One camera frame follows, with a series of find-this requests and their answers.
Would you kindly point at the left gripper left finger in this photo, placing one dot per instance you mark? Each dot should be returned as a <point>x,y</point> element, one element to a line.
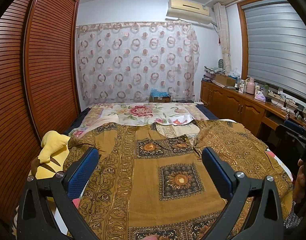
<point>46,208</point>

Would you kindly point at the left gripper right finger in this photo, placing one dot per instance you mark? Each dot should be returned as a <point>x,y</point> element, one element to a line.
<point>264,219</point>

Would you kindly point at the brown gold patterned shirt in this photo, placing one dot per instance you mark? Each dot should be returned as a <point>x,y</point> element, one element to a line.
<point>149,181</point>

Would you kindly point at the person right hand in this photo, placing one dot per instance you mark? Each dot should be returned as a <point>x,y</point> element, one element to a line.
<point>300,182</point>

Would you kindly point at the white fruit print blanket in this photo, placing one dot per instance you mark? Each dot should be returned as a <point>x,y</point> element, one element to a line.
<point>285,168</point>

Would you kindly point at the yellow plush toy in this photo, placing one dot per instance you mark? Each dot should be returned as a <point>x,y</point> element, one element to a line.
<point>52,156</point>

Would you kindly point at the dark blue mattress edge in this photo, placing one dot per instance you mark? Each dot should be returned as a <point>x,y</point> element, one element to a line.
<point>207,112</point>

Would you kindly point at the wooden sideboard cabinet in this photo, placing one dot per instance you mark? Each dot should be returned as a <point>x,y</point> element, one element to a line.
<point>242,108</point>

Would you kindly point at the pink tissue pack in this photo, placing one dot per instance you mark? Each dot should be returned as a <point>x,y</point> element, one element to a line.
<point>259,96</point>

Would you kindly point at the pink thermos jug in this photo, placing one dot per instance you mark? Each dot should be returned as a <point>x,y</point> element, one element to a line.
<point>250,87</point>

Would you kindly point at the cardboard box on cabinet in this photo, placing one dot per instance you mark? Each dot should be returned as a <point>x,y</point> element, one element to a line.
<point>225,80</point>

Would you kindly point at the floral bed quilt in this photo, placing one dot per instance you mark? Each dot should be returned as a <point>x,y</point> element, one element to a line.
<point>136,114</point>

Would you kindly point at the stack of folded papers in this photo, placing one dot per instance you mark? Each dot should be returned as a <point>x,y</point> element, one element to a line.
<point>210,73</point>

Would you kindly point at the cardboard box blue contents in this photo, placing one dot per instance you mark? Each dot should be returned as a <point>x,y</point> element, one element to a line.
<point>159,97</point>

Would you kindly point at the grey window blind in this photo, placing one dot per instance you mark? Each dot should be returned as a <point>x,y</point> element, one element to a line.
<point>276,45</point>

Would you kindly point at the wooden louvered wardrobe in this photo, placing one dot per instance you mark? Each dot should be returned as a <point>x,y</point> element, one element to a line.
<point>38,90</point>

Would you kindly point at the circle patterned curtain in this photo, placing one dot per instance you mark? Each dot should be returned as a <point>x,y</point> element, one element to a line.
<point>126,61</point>

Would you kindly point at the beige side curtain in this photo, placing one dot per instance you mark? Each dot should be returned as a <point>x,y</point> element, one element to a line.
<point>223,30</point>

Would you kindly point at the wall air conditioner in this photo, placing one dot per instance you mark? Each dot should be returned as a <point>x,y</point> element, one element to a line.
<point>187,10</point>

